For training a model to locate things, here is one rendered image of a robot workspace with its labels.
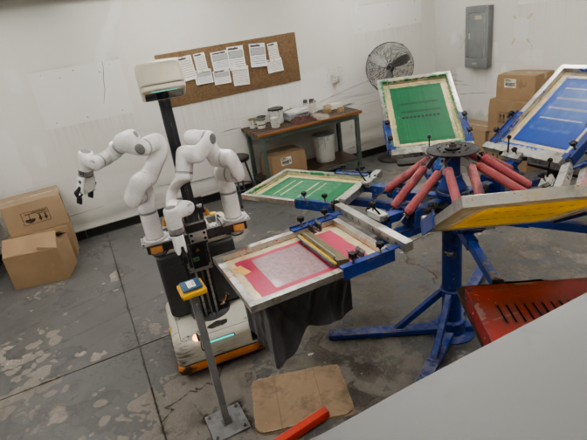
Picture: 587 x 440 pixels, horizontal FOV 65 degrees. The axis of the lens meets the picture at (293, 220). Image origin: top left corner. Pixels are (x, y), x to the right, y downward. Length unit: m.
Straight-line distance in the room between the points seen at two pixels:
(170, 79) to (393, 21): 5.34
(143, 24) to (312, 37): 2.15
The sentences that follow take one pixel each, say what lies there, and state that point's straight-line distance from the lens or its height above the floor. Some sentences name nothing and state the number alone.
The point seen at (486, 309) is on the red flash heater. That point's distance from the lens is 1.78.
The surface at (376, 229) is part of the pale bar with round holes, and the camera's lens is 2.51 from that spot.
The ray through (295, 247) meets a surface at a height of 0.96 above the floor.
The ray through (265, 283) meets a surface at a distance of 2.29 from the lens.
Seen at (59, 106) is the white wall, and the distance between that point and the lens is 5.80.
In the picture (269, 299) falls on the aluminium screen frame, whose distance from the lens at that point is 2.10.
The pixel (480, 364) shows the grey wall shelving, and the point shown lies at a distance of 0.28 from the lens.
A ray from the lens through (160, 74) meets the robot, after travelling 2.27.
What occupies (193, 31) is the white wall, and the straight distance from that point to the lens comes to 5.96.
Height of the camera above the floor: 2.14
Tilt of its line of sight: 24 degrees down
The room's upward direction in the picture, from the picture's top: 8 degrees counter-clockwise
